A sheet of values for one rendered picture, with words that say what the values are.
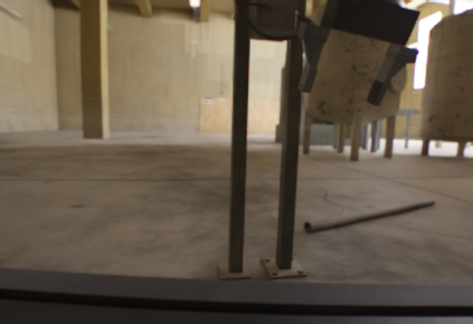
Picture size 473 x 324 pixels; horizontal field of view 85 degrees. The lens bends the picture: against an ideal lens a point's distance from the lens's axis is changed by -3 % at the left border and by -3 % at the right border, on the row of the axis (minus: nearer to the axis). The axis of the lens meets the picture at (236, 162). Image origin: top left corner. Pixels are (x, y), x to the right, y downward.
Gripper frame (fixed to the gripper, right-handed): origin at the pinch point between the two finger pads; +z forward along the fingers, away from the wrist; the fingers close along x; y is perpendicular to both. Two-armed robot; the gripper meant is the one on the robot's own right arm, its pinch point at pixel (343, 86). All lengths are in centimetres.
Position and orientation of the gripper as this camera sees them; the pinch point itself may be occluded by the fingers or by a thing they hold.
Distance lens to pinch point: 51.1
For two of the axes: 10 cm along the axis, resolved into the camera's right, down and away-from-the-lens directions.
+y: 0.7, 5.2, -8.5
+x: 9.8, 1.2, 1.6
